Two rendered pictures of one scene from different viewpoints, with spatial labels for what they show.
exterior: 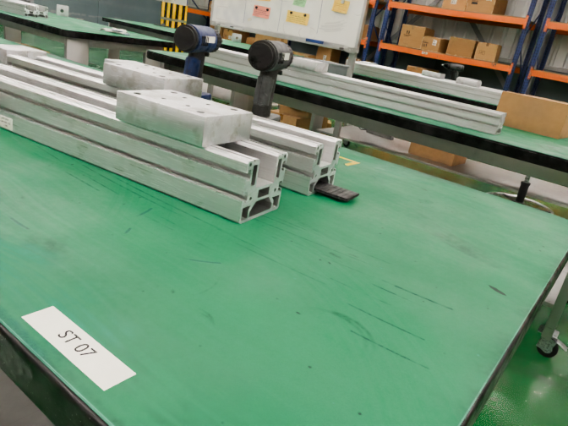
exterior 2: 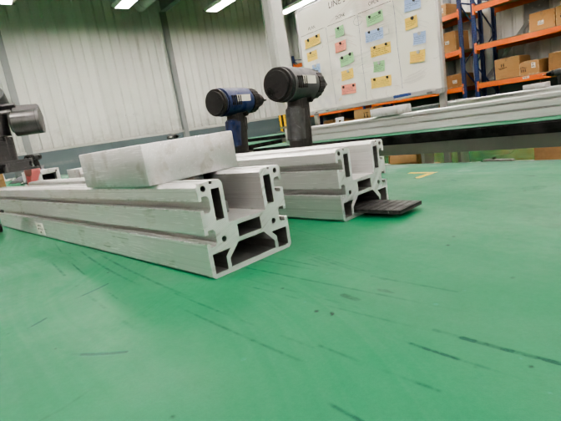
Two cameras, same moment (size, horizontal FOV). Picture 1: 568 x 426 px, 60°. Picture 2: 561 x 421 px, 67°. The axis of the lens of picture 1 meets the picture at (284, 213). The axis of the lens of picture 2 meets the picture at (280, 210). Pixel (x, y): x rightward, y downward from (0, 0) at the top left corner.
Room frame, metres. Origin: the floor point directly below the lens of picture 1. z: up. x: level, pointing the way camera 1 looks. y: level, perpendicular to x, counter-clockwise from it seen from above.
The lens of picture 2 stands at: (0.28, -0.13, 0.90)
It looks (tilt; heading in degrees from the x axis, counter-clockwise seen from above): 11 degrees down; 20
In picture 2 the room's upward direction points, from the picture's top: 9 degrees counter-clockwise
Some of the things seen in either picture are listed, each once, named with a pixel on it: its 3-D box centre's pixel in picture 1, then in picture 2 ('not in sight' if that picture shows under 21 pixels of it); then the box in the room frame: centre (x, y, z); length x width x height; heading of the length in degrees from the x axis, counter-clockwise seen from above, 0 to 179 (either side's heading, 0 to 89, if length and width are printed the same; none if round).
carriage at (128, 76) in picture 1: (152, 88); not in sight; (0.99, 0.30, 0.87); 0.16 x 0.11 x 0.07; 63
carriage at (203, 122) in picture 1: (183, 124); (158, 171); (0.70, 0.17, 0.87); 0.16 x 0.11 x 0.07; 63
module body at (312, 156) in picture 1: (150, 112); (188, 183); (0.99, 0.30, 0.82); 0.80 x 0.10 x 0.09; 63
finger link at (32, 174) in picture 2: not in sight; (22, 182); (1.04, 0.78, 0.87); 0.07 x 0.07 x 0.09; 63
